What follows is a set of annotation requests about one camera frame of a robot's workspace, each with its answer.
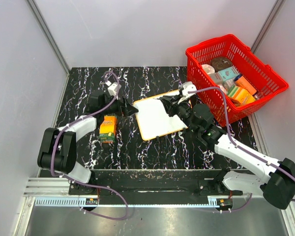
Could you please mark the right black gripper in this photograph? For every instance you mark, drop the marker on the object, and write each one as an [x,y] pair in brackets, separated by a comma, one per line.
[170,108]

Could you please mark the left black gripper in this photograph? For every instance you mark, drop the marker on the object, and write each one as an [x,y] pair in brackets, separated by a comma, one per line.
[125,109]

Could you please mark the yellow framed whiteboard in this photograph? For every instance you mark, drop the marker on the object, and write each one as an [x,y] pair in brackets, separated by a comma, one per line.
[152,119]

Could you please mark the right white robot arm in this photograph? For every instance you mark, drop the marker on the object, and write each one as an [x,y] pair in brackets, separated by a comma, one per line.
[269,177]

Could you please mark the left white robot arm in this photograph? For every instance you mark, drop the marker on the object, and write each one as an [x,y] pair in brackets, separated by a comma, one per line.
[58,150]

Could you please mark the orange sponge package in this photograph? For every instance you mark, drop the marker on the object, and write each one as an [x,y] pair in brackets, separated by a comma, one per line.
[107,130]

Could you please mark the pink round container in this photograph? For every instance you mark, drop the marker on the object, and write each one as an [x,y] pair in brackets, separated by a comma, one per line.
[208,69]

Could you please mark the brown round lid container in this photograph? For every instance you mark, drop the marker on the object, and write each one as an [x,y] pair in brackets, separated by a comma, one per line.
[220,63]

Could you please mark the teal box in basket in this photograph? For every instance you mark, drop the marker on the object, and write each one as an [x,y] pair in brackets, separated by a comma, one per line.
[228,73]

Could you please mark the yellow sponge pack in basket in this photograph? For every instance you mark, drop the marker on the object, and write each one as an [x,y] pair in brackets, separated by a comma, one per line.
[239,95]

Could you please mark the red plastic shopping basket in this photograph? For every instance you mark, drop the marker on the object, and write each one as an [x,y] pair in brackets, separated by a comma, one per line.
[213,91]

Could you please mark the orange bottle blue cap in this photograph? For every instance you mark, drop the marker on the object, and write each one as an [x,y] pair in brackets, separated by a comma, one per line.
[242,82]

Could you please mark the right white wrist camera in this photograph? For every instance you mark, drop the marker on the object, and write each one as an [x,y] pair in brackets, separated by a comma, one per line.
[186,90]

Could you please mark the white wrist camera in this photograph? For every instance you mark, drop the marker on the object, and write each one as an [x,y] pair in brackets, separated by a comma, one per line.
[113,88]
[186,90]

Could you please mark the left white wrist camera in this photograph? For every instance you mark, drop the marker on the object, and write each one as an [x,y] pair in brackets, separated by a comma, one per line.
[113,88]

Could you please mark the aluminium front rail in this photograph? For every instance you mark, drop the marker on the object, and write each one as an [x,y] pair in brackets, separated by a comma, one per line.
[51,192]

